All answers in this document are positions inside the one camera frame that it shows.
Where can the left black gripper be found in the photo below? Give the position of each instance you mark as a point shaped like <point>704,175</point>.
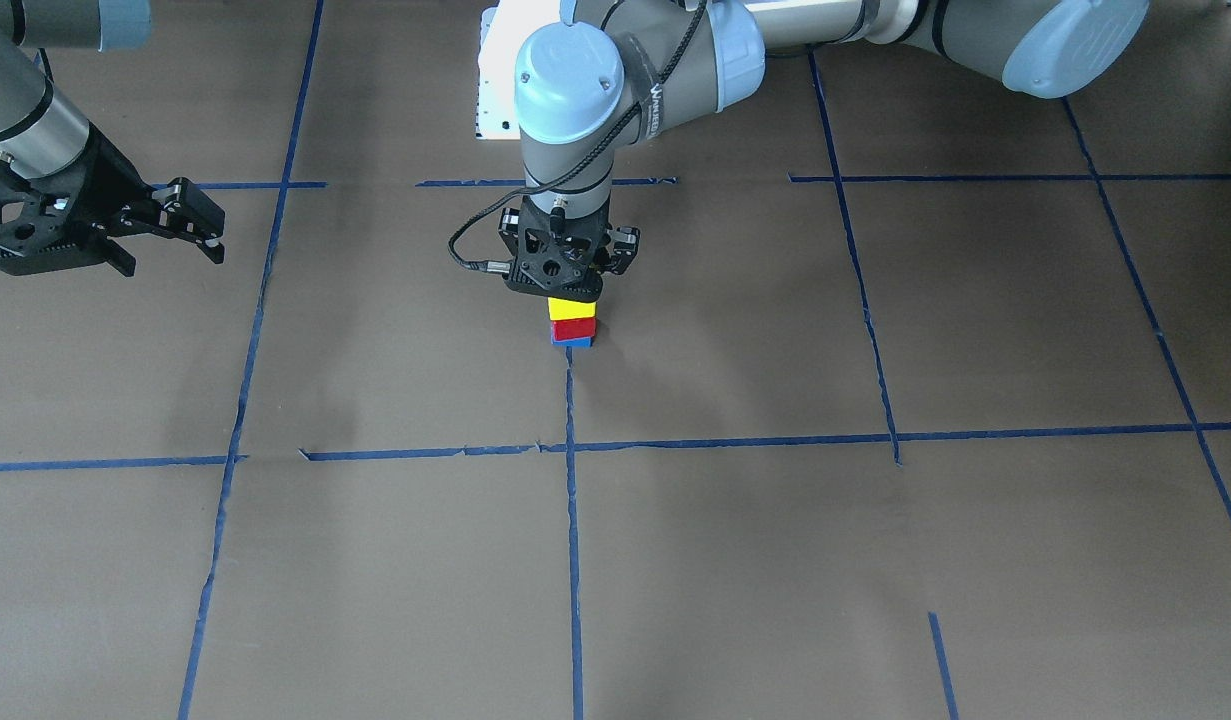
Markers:
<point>626,247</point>

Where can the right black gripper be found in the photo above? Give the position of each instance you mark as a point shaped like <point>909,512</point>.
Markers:
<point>108,178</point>

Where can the yellow wooden block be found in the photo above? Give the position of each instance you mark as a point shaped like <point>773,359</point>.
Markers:
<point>561,310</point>

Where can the red wooden block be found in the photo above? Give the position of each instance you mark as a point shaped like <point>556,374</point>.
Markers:
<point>573,329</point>

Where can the blue wooden block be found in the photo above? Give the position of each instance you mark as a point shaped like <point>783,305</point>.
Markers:
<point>580,342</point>

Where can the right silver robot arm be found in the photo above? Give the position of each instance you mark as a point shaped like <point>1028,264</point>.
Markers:
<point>41,130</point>

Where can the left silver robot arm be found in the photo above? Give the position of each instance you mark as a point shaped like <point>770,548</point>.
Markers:
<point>577,80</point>

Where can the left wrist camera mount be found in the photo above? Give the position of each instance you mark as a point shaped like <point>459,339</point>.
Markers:
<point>559,269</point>

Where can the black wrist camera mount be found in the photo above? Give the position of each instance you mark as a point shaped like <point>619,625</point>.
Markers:
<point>41,229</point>

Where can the white pedestal column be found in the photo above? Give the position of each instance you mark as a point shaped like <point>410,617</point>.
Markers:
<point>504,28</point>

